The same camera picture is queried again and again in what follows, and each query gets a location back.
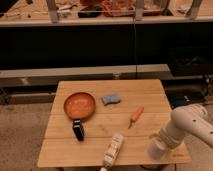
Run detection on wooden folding table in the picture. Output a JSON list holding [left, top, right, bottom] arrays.
[[36, 78, 192, 169]]

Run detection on orange toy carrot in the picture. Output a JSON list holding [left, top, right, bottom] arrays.
[[128, 106, 144, 128]]

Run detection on cluttered back shelf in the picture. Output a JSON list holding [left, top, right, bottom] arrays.
[[0, 0, 213, 27]]

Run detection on thin black vertical cable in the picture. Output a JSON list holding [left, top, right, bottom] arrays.
[[132, 16, 138, 80]]

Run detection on orange frying pan black handle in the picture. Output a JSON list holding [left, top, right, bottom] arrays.
[[63, 92, 96, 141]]

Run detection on long grey bench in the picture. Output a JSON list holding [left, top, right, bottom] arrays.
[[0, 64, 171, 105]]

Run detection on white ceramic cup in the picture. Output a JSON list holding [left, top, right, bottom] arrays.
[[147, 139, 168, 160]]

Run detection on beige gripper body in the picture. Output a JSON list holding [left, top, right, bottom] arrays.
[[149, 134, 181, 149]]

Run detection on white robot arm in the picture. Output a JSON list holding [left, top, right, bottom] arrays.
[[149, 104, 213, 151]]

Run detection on white squeeze bottle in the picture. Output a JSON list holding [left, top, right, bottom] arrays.
[[100, 133, 124, 171]]

